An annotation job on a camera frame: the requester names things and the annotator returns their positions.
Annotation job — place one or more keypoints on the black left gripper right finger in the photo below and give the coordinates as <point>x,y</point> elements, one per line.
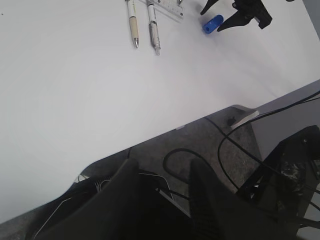
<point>218,214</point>

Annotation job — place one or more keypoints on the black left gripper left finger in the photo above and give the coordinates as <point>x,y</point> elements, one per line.
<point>102,216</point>

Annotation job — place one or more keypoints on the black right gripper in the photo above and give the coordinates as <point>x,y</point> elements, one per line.
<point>247,10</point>

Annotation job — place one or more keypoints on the blue pencil sharpener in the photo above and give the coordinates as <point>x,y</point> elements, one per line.
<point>213,24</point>

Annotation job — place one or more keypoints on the clear plastic ruler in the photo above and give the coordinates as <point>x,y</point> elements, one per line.
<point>169,8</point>

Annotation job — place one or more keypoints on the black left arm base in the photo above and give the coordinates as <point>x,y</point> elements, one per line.
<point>153,216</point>

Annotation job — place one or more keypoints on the grey white clear pen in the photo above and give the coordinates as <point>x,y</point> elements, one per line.
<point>153,27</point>

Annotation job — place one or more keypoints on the cream barrel pen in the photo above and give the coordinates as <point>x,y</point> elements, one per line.
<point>133,22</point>

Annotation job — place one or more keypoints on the grey table foot plate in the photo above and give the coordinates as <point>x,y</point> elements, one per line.
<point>247,116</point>

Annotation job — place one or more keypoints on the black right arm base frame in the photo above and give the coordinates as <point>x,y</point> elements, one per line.
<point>286,180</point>

